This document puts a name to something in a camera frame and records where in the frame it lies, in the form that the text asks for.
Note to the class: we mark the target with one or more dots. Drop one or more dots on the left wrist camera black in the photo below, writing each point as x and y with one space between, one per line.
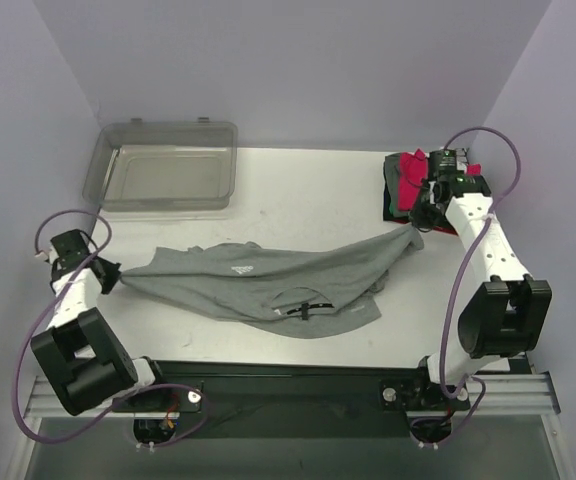
68 251

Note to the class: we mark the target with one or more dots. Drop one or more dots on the folded grey t-shirt in stack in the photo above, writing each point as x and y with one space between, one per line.
391 170

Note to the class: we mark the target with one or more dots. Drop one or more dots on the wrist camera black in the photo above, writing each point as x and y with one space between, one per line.
68 251
446 162

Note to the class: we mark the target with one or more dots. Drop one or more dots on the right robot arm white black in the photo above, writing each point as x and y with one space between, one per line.
496 307

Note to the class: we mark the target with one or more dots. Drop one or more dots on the clear plastic bin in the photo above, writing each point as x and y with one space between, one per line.
139 166

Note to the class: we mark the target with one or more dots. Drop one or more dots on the grey t-shirt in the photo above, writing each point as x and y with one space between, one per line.
296 294
391 170

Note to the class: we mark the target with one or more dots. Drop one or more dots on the aluminium frame rail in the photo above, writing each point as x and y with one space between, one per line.
519 394

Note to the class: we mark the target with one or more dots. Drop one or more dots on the folded magenta t-shirt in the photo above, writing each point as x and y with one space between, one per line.
413 170

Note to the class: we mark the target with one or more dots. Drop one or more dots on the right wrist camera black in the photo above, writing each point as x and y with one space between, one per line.
446 162

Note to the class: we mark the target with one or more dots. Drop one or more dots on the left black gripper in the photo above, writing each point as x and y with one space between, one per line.
104 273

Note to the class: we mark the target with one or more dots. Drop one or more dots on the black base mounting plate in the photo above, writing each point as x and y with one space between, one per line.
248 401

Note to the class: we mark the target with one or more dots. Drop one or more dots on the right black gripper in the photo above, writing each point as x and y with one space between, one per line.
423 215

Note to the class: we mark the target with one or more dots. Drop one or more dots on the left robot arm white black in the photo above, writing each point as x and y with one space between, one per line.
79 354

